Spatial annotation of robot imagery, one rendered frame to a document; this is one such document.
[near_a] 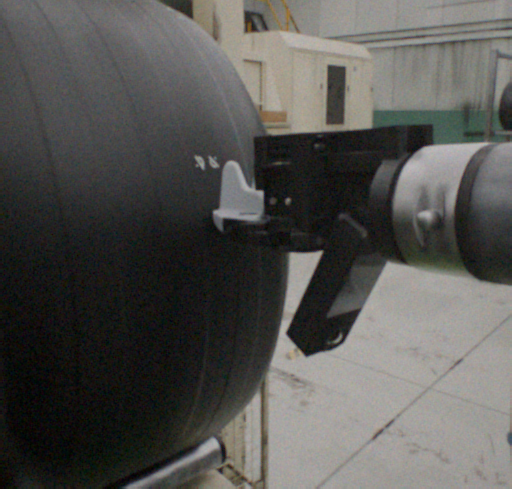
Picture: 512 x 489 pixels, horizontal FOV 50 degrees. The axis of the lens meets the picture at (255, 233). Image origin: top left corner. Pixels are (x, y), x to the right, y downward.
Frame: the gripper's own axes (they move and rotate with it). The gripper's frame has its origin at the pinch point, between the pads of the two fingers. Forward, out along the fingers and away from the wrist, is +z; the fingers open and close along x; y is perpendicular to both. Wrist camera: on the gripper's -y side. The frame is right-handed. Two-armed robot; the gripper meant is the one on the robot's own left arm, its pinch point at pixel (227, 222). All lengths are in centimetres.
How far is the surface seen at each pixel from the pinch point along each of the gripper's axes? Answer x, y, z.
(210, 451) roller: -7.5, -32.5, 17.5
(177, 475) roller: -2.1, -33.3, 17.2
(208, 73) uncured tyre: -3.6, 13.9, 6.4
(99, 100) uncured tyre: 8.8, 11.0, 4.5
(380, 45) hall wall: -978, 213, 733
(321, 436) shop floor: -125, -116, 115
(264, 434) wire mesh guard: -58, -70, 69
